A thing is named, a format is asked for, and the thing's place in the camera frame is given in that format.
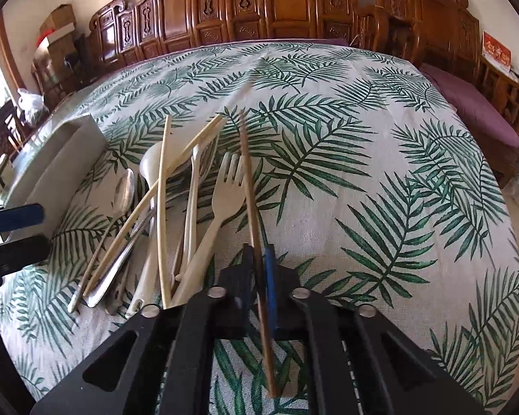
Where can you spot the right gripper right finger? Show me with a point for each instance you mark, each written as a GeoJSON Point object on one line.
{"type": "Point", "coordinates": [284, 316]}

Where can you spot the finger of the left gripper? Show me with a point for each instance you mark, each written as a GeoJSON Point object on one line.
{"type": "Point", "coordinates": [21, 217]}
{"type": "Point", "coordinates": [21, 253]}

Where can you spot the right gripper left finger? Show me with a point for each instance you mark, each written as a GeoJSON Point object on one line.
{"type": "Point", "coordinates": [235, 306]}

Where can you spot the dark brown wooden chopstick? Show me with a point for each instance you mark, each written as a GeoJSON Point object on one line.
{"type": "Point", "coordinates": [255, 243]}

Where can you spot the cream plastic ladle spoon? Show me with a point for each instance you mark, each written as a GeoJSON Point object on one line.
{"type": "Point", "coordinates": [144, 292]}

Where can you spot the cream plastic fork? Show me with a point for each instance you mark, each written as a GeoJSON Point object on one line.
{"type": "Point", "coordinates": [227, 199]}

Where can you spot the silver metal spoon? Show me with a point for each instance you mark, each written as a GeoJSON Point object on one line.
{"type": "Point", "coordinates": [123, 197]}
{"type": "Point", "coordinates": [111, 287]}

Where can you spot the cream plastic knife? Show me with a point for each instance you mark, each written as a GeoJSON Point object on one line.
{"type": "Point", "coordinates": [201, 161]}

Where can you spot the light bamboo chopstick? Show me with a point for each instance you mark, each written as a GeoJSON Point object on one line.
{"type": "Point", "coordinates": [170, 159]}
{"type": "Point", "coordinates": [161, 215]}

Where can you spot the grey metal utensil tray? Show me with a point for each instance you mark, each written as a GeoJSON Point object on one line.
{"type": "Point", "coordinates": [52, 174]}

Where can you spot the wooden side chair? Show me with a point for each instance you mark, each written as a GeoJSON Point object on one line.
{"type": "Point", "coordinates": [14, 129]}

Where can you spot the white plastic bag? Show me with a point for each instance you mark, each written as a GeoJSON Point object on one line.
{"type": "Point", "coordinates": [33, 105]}

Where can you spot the palm leaf print tablecloth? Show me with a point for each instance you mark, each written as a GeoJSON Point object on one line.
{"type": "Point", "coordinates": [367, 184]}

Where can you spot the stacked cardboard boxes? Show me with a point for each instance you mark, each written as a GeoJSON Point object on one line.
{"type": "Point", "coordinates": [56, 41]}

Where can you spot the purple seat cushion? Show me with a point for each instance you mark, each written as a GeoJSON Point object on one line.
{"type": "Point", "coordinates": [472, 107]}

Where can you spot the red paper box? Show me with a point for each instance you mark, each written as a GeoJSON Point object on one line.
{"type": "Point", "coordinates": [496, 53]}

